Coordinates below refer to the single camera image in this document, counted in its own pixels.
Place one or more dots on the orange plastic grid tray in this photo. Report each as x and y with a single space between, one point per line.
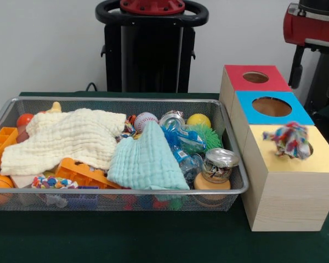
1 139

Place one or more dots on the yellow ball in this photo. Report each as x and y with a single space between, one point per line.
198 120

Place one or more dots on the dark green table cloth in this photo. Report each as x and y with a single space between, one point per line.
126 238

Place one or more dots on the orange plastic toy block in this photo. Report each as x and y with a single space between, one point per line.
79 172

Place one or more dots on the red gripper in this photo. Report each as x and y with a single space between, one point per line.
312 30

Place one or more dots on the mint green muslin cloth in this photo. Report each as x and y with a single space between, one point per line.
148 161

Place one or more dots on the white baseball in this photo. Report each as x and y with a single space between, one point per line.
145 122

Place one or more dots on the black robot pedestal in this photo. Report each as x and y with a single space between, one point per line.
148 54

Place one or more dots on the crushed drink can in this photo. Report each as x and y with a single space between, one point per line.
220 164

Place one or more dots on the wooden three-hole box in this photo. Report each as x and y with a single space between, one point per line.
290 191

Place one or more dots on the silver mesh bin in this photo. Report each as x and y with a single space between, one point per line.
153 198

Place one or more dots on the green spiky ball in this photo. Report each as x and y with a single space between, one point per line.
205 137

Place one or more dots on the cream muslin cloth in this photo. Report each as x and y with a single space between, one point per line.
57 137

